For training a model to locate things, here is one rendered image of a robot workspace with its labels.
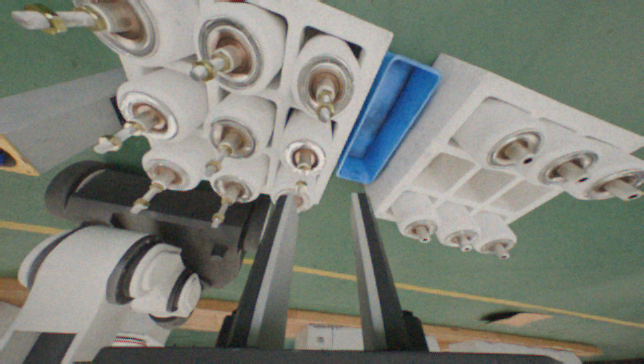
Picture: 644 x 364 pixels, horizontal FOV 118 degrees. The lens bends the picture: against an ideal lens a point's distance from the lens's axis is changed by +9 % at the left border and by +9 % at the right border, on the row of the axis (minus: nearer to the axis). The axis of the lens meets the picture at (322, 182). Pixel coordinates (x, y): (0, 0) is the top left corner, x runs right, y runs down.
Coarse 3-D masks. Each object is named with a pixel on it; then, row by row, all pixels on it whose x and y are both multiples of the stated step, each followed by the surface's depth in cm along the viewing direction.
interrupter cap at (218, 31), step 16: (224, 16) 20; (208, 32) 21; (224, 32) 21; (240, 32) 21; (208, 48) 22; (240, 48) 23; (256, 48) 22; (240, 64) 24; (256, 64) 23; (224, 80) 25; (240, 80) 25; (256, 80) 24
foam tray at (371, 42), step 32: (224, 0) 28; (256, 0) 25; (288, 0) 25; (288, 32) 27; (352, 32) 27; (384, 32) 27; (128, 64) 30; (288, 64) 30; (224, 96) 36; (288, 96) 33; (320, 192) 49
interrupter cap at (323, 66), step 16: (304, 64) 23; (320, 64) 23; (336, 64) 23; (304, 80) 25; (320, 80) 25; (336, 80) 25; (352, 80) 24; (304, 96) 26; (336, 96) 26; (352, 96) 26; (336, 112) 27
